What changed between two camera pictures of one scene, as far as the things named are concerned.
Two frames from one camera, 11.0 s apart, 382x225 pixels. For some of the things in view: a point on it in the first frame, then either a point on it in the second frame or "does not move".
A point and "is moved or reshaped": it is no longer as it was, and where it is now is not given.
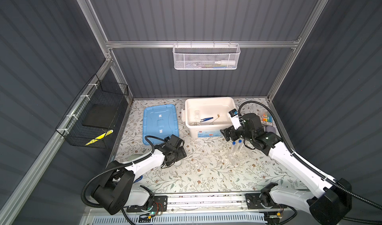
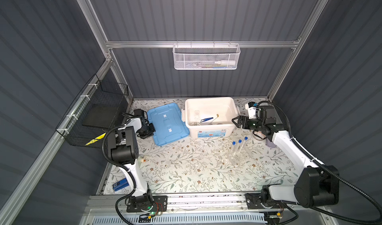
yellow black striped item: [102, 136] does not move
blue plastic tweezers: [206, 119] does not move
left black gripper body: [179, 155] → [146, 131]
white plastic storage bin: [205, 117] does not move
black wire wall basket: [92, 118] does not move
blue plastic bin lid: [159, 120] is moved or reshaped
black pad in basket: [101, 115] does not move
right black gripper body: [247, 136] → [255, 124]
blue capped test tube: [233, 154] does not move
